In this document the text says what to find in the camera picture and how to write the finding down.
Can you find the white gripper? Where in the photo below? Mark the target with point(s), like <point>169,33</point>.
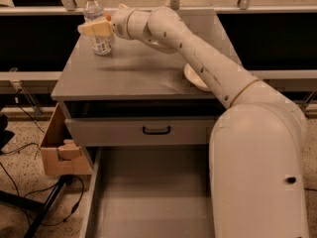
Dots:
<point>120,22</point>

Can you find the clear plastic water bottle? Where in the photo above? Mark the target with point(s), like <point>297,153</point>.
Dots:
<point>94,12</point>

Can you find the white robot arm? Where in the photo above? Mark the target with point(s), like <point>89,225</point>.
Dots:
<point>254,151</point>

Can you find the grey drawer cabinet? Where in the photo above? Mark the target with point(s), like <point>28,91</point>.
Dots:
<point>134,81</point>

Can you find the grey top drawer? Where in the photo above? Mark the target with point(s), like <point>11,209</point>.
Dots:
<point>88,132</point>

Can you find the grey open middle drawer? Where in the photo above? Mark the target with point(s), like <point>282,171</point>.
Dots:
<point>149,192</point>

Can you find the orange fruit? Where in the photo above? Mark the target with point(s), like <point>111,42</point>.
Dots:
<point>108,16</point>

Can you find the white paper bowl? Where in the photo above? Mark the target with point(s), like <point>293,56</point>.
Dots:
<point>194,78</point>

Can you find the brown cardboard box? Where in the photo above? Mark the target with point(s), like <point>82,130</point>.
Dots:
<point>60,155</point>

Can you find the black tripod stand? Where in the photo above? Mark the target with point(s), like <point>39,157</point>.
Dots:
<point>35,211</point>

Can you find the black drawer handle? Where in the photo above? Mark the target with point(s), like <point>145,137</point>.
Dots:
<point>156,131</point>

